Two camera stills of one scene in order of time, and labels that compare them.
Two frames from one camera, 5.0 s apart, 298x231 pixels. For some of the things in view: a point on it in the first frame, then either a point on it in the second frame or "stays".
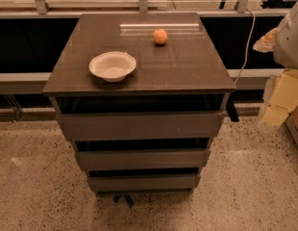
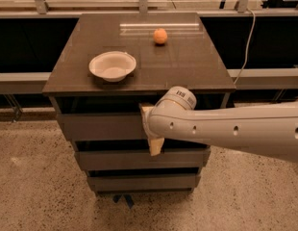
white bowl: (112, 65) stays
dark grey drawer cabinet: (150, 132) stays
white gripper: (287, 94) -> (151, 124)
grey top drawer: (101, 126) stays
